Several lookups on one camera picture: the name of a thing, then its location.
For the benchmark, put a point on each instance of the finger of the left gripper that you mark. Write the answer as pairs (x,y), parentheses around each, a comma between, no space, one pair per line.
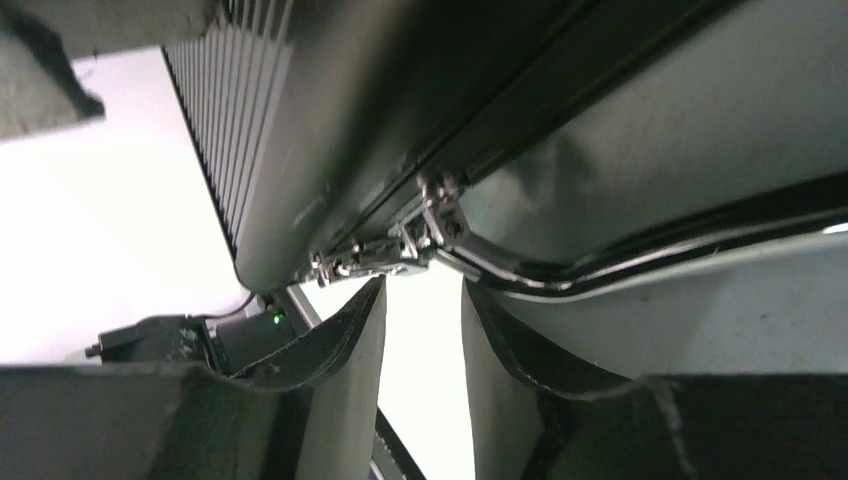
(40,90)

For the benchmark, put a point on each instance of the black aluminium poker case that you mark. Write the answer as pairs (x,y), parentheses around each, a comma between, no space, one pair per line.
(546,149)

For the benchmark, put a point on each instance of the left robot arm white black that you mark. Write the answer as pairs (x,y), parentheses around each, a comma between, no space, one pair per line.
(109,242)

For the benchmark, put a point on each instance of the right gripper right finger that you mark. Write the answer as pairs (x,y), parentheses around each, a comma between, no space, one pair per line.
(540,412)

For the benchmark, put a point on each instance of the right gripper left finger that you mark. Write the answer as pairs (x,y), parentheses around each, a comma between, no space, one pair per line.
(306,411)

